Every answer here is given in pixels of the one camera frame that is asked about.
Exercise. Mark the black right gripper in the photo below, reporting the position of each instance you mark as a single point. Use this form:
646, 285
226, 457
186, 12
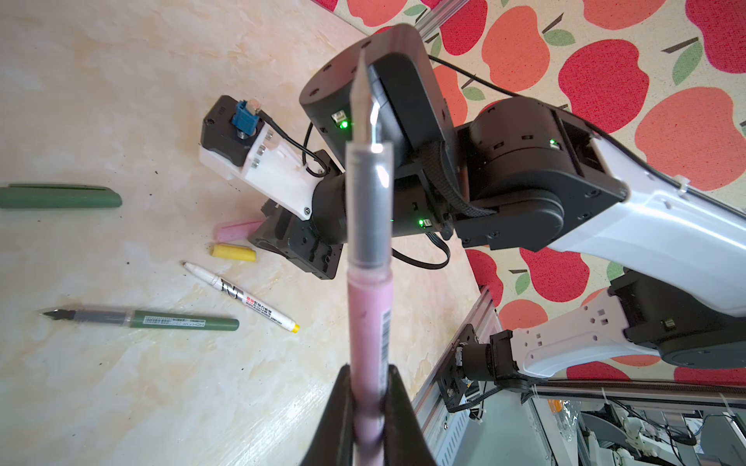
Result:
314, 246

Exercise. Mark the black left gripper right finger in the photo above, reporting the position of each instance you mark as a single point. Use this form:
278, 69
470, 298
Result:
404, 442

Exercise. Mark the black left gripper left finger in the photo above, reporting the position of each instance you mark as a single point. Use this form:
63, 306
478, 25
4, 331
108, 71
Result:
333, 442

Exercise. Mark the pink pen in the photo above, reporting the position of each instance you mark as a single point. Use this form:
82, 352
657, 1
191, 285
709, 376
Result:
369, 192

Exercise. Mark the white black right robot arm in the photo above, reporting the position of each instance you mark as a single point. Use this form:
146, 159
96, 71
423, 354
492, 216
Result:
526, 175

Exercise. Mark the yellow pen cap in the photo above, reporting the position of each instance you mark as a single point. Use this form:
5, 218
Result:
233, 252

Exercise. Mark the white pen yellow end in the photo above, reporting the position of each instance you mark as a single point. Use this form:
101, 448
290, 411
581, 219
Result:
242, 296

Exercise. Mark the dark green pen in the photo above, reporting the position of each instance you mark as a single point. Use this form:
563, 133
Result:
146, 319

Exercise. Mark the dark green pen cap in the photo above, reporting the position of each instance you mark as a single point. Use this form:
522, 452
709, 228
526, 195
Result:
58, 196

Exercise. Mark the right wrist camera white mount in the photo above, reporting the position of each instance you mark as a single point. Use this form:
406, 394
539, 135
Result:
237, 143

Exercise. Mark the aluminium right rear corner post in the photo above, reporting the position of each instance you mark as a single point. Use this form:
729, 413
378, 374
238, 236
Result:
431, 22

